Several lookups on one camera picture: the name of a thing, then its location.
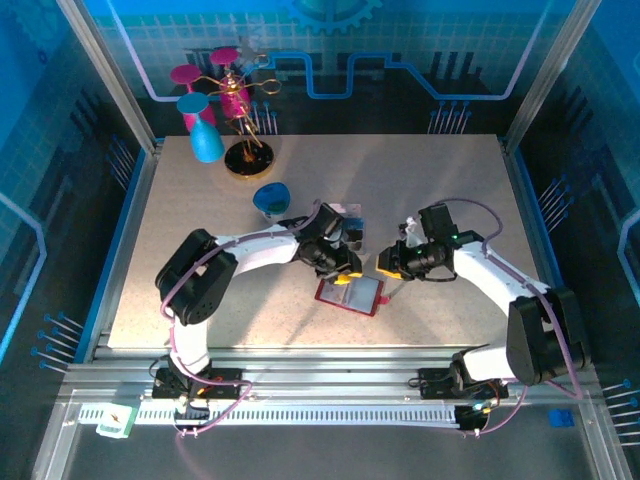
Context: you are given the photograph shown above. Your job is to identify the red leather card holder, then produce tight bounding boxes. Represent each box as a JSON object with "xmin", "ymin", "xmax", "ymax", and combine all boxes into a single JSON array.
[{"xmin": 313, "ymin": 276, "xmax": 392, "ymax": 318}]

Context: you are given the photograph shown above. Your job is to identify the clear acrylic card stand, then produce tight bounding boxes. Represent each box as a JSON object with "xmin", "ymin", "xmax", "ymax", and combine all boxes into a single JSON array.
[{"xmin": 327, "ymin": 199, "xmax": 369, "ymax": 254}]

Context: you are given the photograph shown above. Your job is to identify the white cup with blue lid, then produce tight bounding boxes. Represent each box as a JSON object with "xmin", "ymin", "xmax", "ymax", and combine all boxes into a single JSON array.
[{"xmin": 252, "ymin": 182, "xmax": 292, "ymax": 222}]

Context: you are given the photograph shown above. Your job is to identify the blue glitter wine glass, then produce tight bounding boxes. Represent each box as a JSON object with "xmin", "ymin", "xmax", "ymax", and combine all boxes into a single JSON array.
[{"xmin": 176, "ymin": 92, "xmax": 226, "ymax": 165}]

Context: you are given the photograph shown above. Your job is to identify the small black electronics box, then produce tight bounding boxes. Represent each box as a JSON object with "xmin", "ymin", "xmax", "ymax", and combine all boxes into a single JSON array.
[
  {"xmin": 457, "ymin": 404, "xmax": 490, "ymax": 435},
  {"xmin": 173, "ymin": 399, "xmax": 211, "ymax": 432}
]

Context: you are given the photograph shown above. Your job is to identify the pink glitter wine glass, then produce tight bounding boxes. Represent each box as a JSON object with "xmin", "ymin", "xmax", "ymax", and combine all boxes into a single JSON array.
[
  {"xmin": 169, "ymin": 63, "xmax": 217, "ymax": 135},
  {"xmin": 208, "ymin": 46, "xmax": 252, "ymax": 120}
]

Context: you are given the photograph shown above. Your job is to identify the green white tag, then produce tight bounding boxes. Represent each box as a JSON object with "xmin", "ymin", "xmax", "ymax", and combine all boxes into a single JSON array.
[{"xmin": 95, "ymin": 404, "xmax": 139, "ymax": 440}]

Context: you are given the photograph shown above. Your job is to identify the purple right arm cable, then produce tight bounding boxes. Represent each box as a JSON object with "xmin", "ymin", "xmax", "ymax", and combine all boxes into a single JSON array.
[{"xmin": 437, "ymin": 198, "xmax": 585, "ymax": 439}]

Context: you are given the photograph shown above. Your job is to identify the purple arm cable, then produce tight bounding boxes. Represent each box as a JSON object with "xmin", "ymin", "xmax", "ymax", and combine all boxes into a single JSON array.
[
  {"xmin": 159, "ymin": 198, "xmax": 322, "ymax": 439},
  {"xmin": 437, "ymin": 198, "xmax": 585, "ymax": 439}
]

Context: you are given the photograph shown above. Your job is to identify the aluminium front rail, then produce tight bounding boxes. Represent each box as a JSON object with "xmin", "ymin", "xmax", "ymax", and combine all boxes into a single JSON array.
[{"xmin": 59, "ymin": 347, "xmax": 599, "ymax": 401}]

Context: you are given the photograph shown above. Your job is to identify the aluminium side rail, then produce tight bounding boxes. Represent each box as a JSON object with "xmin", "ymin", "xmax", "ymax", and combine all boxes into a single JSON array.
[
  {"xmin": 74, "ymin": 137, "xmax": 166, "ymax": 364},
  {"xmin": 499, "ymin": 134, "xmax": 591, "ymax": 365}
]

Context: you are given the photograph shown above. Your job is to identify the gold wire glass rack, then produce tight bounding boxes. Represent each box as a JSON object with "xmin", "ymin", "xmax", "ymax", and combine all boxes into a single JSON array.
[{"xmin": 192, "ymin": 59, "xmax": 284, "ymax": 182}]

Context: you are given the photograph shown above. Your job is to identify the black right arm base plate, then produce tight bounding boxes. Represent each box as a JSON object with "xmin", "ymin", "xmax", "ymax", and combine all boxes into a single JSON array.
[{"xmin": 417, "ymin": 367, "xmax": 511, "ymax": 401}]

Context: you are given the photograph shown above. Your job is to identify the white slotted cable duct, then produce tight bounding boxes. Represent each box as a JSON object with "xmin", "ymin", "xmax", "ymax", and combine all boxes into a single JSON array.
[{"xmin": 79, "ymin": 404, "xmax": 461, "ymax": 429}]

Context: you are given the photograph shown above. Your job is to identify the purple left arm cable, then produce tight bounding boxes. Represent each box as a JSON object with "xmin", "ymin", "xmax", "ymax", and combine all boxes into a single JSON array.
[{"xmin": 159, "ymin": 198, "xmax": 322, "ymax": 439}]

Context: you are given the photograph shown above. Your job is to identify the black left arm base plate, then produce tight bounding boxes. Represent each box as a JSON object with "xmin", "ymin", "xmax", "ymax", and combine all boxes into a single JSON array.
[{"xmin": 151, "ymin": 367, "xmax": 245, "ymax": 401}]

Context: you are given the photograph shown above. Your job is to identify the aluminium frame post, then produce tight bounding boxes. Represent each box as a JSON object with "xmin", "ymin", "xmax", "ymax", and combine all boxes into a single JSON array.
[
  {"xmin": 502, "ymin": 0, "xmax": 604, "ymax": 149},
  {"xmin": 55, "ymin": 0, "xmax": 160, "ymax": 155}
]

